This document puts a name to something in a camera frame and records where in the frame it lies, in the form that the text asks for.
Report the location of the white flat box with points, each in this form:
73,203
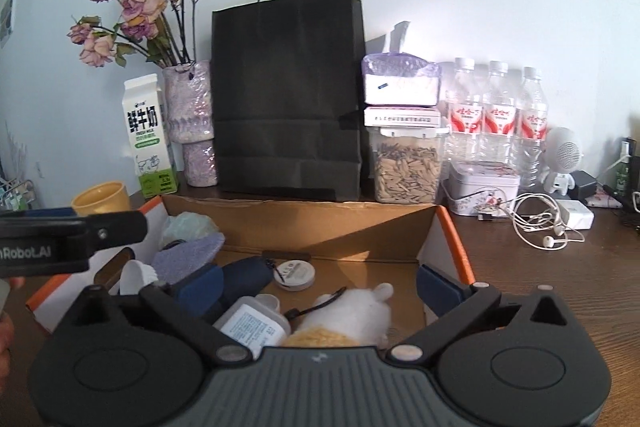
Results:
400,117

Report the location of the yellow mug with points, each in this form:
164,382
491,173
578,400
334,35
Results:
100,199

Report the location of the black power adapter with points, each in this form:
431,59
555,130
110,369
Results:
584,184

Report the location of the translucent plastic container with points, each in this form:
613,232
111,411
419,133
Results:
245,327

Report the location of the white wall panel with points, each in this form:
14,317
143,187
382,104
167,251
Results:
9,17

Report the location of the blue grey fabric pouch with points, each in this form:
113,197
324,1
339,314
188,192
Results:
190,254

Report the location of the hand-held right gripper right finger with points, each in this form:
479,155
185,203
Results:
440,292

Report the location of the person's left hand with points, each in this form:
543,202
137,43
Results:
5,342

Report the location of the purple textured vase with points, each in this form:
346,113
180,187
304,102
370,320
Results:
192,107

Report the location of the white green milk carton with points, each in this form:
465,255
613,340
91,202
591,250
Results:
147,132

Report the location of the purple white plastic packet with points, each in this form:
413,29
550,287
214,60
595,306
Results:
400,84

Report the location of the navy blue pouch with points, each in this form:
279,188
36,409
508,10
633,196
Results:
245,277

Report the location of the white charger block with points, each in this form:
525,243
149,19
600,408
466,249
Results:
575,213

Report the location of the clear container of seeds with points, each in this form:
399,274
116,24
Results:
407,172

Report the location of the greenish plastic bag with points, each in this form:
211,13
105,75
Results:
187,227

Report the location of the pink patterned pouch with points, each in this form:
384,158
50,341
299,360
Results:
605,201

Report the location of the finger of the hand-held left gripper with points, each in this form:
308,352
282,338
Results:
117,229
45,212

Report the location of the white floral tin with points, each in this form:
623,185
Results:
482,189

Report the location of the white cloth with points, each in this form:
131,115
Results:
137,277

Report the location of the black paper bag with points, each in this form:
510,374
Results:
285,97

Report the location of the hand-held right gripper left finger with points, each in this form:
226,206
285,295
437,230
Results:
202,289

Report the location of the red cardboard box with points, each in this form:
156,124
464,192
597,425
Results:
350,227

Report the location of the white round robot speaker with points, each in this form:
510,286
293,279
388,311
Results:
562,152

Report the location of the yellow white plush toy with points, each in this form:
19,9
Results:
360,317

